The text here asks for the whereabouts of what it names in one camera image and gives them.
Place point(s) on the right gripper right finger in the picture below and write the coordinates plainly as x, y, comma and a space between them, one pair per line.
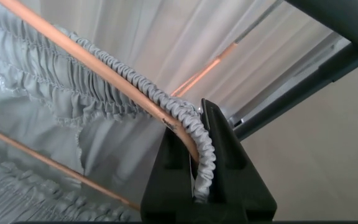
241, 186

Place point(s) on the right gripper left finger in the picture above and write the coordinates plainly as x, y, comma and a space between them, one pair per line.
166, 186

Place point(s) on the pink clothes hanger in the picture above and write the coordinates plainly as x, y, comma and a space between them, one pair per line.
204, 72
104, 71

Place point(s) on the pale grey shorts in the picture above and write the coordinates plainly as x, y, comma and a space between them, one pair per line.
42, 77

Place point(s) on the black clothes rack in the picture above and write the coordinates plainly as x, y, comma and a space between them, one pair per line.
337, 18

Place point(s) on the white curtain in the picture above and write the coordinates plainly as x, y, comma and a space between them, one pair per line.
166, 31

